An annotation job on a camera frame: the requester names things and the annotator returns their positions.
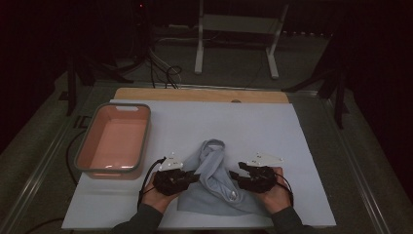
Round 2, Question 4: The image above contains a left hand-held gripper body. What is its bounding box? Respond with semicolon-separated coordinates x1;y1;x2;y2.
152;151;193;197

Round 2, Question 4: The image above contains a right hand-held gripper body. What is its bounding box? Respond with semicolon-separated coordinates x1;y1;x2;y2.
238;151;284;194

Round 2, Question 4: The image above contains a light blue cloth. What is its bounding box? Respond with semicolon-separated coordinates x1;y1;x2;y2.
176;138;271;217

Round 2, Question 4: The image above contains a pink basin with grey rim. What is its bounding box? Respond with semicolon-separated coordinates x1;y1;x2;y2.
73;102;152;181

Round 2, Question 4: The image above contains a person's left hand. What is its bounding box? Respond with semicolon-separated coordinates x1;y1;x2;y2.
141;181;181;215

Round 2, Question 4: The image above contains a person's right hand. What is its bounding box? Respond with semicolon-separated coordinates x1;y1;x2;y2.
258;166;292;215

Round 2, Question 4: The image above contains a white table sheet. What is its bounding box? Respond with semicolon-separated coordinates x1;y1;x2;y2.
61;98;337;230

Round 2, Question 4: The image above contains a wooden board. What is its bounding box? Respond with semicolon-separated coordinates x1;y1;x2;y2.
114;87;290;104

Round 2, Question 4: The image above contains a black tripod stand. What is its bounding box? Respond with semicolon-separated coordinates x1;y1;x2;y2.
282;28;352;131
57;48;134;117

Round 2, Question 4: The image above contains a white metal stand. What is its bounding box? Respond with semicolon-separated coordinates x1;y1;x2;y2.
194;0;290;80

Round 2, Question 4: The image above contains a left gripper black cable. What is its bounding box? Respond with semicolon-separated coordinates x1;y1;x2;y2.
137;156;168;209

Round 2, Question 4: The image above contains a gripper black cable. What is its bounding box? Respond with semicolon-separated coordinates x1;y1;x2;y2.
137;156;168;209
274;172;295;208

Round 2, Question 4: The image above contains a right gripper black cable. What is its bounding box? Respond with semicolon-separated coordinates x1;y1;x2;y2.
274;172;295;208

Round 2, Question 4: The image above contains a black floor cable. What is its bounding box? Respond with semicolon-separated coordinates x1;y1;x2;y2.
23;216;65;234
65;129;88;187

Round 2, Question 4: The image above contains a bundle of floor cables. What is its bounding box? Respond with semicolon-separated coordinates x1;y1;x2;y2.
147;45;183;90

